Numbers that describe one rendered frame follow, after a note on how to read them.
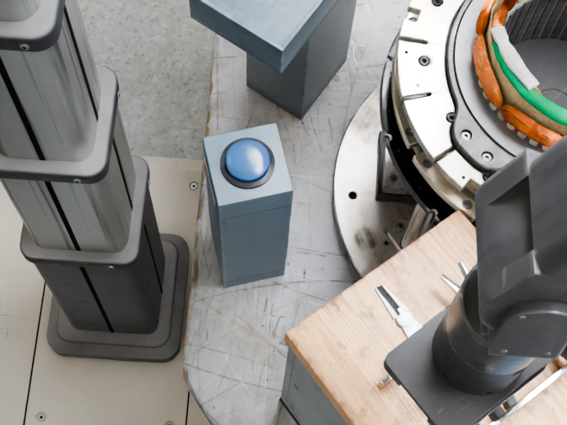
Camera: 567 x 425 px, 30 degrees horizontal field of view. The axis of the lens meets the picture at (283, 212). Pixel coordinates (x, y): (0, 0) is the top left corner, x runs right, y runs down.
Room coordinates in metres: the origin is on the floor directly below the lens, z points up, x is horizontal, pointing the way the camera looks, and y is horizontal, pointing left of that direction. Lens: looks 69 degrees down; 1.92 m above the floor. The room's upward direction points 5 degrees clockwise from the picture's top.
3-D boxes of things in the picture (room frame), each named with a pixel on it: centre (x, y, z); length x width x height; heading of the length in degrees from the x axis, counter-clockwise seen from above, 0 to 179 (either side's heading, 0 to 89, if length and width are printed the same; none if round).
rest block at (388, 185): (0.49, -0.13, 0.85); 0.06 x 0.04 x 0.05; 1
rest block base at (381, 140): (0.50, -0.13, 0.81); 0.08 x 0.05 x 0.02; 1
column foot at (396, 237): (0.40, -0.15, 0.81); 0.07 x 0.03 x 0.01; 37
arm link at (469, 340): (0.17, -0.13, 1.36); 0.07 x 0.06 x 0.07; 91
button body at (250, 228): (0.39, 0.04, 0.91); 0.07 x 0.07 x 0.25; 18
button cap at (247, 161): (0.39, 0.04, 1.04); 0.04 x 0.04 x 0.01
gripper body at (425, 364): (0.17, -0.13, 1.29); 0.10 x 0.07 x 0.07; 132
